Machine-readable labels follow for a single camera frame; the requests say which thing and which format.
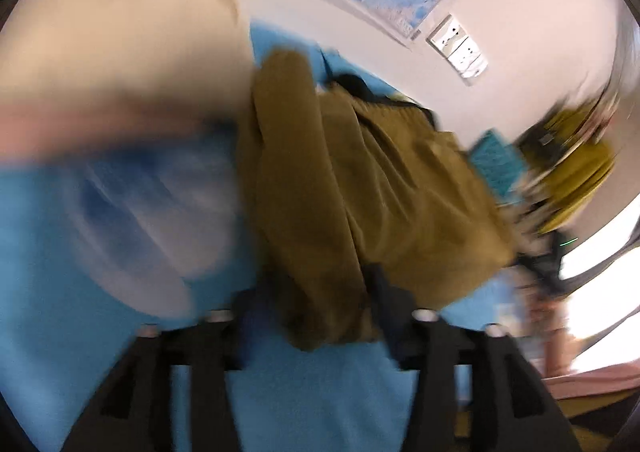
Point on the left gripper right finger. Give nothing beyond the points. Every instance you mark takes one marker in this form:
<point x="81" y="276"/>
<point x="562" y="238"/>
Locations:
<point x="510" y="408"/>

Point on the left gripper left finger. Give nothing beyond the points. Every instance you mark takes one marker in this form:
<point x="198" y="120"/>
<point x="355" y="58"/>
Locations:
<point x="135" y="406"/>

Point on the olive brown jacket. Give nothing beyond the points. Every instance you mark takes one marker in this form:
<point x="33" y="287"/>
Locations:
<point x="332" y="183"/>

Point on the person's hand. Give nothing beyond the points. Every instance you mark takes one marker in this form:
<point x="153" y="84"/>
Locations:
<point x="548" y="318"/>

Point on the yellow hanging garment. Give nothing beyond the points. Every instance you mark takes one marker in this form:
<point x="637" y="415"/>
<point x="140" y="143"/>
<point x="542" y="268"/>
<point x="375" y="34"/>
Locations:
<point x="568" y="159"/>

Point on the blue floral bed sheet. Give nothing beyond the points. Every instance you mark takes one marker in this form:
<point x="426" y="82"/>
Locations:
<point x="92" y="248"/>

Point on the black garment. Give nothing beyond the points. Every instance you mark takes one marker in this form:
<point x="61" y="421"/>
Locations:
<point x="358" y="88"/>

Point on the pink pillow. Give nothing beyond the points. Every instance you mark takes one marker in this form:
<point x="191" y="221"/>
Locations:
<point x="36" y="130"/>

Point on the cream pillow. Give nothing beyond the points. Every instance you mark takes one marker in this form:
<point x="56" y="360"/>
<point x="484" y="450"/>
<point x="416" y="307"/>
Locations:
<point x="83" y="54"/>

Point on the white middle wall socket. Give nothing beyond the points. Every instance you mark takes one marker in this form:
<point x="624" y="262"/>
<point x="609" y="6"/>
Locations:
<point x="463" y="57"/>

